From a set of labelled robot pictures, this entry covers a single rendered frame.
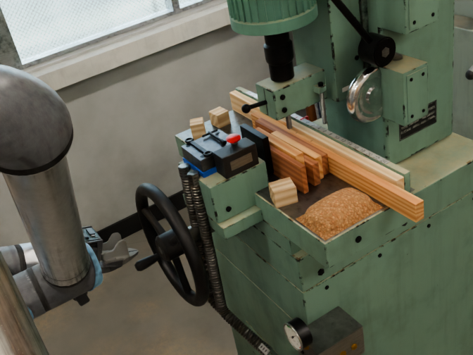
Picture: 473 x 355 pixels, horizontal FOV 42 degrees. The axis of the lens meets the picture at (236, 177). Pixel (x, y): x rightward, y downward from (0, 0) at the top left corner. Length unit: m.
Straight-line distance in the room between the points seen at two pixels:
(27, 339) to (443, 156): 1.09
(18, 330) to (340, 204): 0.65
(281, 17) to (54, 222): 0.57
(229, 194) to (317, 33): 0.38
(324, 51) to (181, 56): 1.40
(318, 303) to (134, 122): 1.50
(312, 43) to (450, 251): 0.62
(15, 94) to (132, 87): 1.90
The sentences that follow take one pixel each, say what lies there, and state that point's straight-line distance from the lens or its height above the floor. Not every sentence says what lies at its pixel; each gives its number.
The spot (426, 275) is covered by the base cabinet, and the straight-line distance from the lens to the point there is 1.58.
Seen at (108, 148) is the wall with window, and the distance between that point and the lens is 2.64.
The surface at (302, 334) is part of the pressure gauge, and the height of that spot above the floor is 0.68.
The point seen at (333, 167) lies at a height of 0.92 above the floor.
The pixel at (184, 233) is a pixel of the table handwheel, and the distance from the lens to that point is 1.20.
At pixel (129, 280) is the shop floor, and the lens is 2.59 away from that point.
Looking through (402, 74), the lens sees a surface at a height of 1.08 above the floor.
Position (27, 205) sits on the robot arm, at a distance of 0.89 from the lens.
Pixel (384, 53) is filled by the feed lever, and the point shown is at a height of 1.12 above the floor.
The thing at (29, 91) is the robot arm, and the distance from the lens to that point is 0.73.
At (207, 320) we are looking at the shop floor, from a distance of 2.32.
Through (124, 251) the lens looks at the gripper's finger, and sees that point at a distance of 1.41.
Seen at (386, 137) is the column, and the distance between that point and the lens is 1.44.
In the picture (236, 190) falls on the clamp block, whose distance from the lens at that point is 1.25.
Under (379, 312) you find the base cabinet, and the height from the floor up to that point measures 0.52.
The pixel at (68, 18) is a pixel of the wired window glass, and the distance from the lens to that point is 2.52.
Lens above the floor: 1.61
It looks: 32 degrees down
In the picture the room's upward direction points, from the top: 12 degrees counter-clockwise
